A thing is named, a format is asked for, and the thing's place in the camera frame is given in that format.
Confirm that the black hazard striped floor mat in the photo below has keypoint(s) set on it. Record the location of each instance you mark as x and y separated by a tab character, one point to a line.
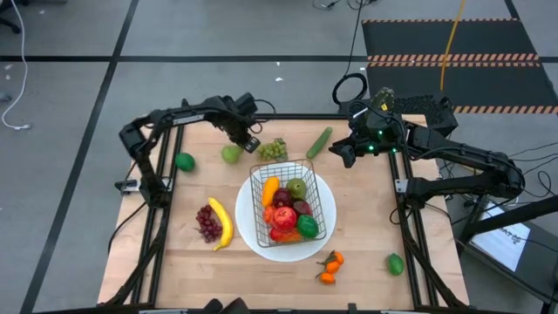
401	39

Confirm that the white paper sheet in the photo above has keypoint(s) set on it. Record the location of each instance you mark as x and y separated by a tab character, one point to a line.
501	244

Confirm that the orange bell pepper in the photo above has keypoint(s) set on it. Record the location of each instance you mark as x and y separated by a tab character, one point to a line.
267	214

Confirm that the grey side cart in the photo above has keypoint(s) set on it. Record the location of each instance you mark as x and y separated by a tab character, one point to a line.
536	261

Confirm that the green lime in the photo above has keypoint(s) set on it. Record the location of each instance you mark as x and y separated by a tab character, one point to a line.
185	161
395	264

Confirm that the yellow banana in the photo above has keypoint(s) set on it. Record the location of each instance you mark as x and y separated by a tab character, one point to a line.
224	222

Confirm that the green grape bunch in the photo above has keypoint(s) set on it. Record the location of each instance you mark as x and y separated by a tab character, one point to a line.
274	151

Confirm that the white round woven placemat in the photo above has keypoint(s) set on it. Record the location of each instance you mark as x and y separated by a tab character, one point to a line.
283	255

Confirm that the tangerine sprig with leaves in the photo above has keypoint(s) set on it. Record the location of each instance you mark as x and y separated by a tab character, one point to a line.
332	267

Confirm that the green cucumber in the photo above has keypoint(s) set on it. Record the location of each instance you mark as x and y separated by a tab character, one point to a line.
319	142

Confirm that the dark red apple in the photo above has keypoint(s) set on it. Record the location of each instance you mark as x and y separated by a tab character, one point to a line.
282	197
303	206

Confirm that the yellow orange mango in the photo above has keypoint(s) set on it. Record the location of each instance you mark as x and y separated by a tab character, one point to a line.
270	190

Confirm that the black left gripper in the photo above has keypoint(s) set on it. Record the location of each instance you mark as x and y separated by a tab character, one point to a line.
237	115

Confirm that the dark green round fruit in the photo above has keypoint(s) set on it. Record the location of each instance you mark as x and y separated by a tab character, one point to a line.
308	227

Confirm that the purple grape bunch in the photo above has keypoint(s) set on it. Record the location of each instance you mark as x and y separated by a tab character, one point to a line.
208	227

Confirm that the small green pear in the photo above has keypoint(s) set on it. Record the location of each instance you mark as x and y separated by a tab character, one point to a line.
297	188

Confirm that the bright red apple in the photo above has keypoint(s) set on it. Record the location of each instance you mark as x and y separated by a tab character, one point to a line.
283	219

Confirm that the red orange mango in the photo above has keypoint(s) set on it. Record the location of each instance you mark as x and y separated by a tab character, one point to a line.
283	237

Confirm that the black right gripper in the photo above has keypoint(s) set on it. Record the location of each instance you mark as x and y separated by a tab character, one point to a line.
379	135

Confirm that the black metal table frame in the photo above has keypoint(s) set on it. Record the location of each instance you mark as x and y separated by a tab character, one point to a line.
305	116

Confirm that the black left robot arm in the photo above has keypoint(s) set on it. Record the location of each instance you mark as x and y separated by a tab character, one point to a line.
192	115

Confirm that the black office chair base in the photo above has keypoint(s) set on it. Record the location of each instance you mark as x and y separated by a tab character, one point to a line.
11	25

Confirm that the large green pear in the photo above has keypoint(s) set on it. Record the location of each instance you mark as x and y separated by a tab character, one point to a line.
231	155

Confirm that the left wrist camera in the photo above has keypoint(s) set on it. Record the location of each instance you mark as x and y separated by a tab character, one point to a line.
252	145

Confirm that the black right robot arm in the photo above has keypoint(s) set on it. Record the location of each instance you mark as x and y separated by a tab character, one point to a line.
471	183

